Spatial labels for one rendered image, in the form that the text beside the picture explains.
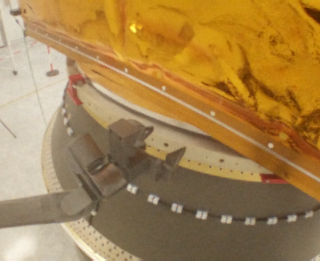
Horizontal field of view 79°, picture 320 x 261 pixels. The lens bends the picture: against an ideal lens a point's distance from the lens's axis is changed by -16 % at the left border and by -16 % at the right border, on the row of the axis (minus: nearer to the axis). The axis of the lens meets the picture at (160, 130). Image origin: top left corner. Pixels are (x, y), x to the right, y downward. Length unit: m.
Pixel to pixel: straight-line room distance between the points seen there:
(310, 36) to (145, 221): 0.70
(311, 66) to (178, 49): 0.28
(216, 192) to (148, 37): 0.48
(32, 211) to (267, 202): 0.65
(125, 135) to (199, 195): 0.41
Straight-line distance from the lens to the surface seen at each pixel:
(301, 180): 0.54
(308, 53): 0.38
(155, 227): 0.80
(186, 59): 0.50
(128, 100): 0.68
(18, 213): 0.48
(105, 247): 0.97
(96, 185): 0.41
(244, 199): 0.74
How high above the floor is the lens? 2.11
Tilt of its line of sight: 39 degrees down
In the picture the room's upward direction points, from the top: 5 degrees clockwise
